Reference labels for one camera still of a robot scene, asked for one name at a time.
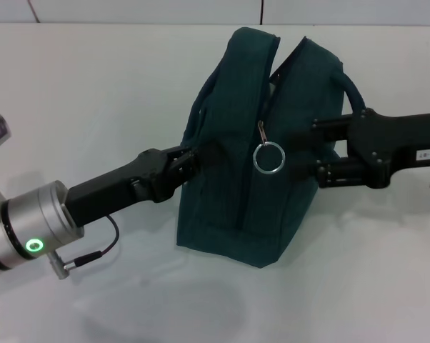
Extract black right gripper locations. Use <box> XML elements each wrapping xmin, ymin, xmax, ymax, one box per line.
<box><xmin>289</xmin><ymin>108</ymin><xmax>430</xmax><ymax>189</ymax></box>

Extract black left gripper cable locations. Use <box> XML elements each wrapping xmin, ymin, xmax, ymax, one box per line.
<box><xmin>46</xmin><ymin>214</ymin><xmax>121</xmax><ymax>282</ymax></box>

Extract dark teal insulated lunch bag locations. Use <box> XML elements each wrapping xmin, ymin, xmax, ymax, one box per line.
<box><xmin>175</xmin><ymin>26</ymin><xmax>369</xmax><ymax>269</ymax></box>

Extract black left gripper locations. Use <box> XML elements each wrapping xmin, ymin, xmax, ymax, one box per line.
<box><xmin>65</xmin><ymin>141</ymin><xmax>224</xmax><ymax>228</ymax></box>

